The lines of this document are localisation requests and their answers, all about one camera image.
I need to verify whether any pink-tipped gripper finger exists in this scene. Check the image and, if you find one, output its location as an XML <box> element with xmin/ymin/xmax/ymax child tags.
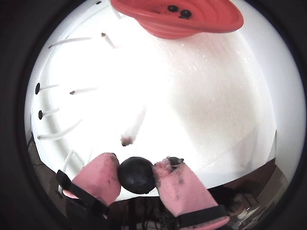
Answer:
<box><xmin>153</xmin><ymin>157</ymin><xmax>231</xmax><ymax>230</ymax></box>
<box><xmin>56</xmin><ymin>152</ymin><xmax>122</xmax><ymax>230</ymax></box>

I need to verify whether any red collapsible cup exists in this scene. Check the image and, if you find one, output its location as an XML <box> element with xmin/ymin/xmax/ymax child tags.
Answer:
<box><xmin>110</xmin><ymin>0</ymin><xmax>245</xmax><ymax>40</ymax></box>

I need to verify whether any white foam board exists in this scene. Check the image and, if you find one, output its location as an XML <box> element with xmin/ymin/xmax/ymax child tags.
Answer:
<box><xmin>30</xmin><ymin>0</ymin><xmax>278</xmax><ymax>201</ymax></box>

